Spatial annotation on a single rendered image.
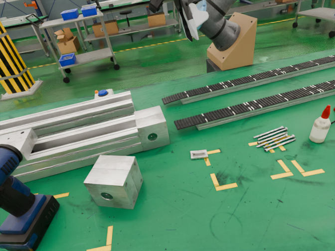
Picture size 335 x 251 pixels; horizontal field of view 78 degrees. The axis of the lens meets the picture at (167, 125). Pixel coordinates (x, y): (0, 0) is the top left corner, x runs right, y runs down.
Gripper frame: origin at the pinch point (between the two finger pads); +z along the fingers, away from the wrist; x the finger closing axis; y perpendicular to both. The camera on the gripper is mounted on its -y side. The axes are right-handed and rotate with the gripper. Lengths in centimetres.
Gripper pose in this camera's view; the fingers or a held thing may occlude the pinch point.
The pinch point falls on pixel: (191, 38)
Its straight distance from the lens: 66.5
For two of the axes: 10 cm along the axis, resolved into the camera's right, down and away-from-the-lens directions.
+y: 9.3, -3.6, -0.5
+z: 3.6, 8.7, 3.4
